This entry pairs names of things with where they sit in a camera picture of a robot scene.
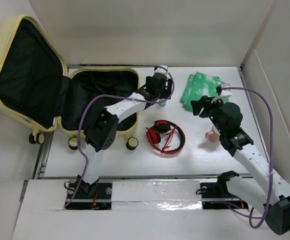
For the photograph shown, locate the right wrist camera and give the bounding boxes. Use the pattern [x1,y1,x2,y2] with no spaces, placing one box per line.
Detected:
[213,83,232,103]

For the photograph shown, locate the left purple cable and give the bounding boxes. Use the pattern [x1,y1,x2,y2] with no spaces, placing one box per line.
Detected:
[64,71,175,208]

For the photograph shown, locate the pink cup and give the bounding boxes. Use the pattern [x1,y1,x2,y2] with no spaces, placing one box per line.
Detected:
[205,125,220,143]

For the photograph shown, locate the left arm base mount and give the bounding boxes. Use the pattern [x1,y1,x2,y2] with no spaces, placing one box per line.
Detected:
[64,181,113,211]

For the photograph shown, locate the green white tie-dye cloth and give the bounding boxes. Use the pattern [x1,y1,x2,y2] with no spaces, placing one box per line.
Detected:
[180,72,225,112]

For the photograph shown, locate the purple cable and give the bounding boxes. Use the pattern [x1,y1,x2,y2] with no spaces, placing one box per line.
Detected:
[219,86,275,230]
[64,71,175,208]

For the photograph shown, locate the red black headphones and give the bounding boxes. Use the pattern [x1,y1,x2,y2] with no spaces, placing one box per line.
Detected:
[146,120,186,155]

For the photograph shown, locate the metal rail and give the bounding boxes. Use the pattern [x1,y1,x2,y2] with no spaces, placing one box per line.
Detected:
[35,174,218,182]

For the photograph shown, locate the yellow hard-shell suitcase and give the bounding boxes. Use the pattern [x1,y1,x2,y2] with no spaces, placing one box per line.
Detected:
[0,14,140,144]

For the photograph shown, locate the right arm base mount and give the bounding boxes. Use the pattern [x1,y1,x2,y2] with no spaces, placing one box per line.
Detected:
[195,182,249,210]

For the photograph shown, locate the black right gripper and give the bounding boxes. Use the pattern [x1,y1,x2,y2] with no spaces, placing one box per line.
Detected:
[190,95,226,135]

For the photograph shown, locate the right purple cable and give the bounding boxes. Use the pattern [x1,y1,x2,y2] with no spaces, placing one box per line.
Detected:
[219,86,275,230]

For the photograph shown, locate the white teal spray bottle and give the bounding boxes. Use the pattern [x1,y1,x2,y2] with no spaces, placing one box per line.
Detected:
[158,99,168,107]

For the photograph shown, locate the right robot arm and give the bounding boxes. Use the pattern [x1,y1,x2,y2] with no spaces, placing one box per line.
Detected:
[190,96,290,235]

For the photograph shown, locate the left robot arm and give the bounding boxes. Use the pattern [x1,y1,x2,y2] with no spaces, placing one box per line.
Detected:
[75,66,175,199]

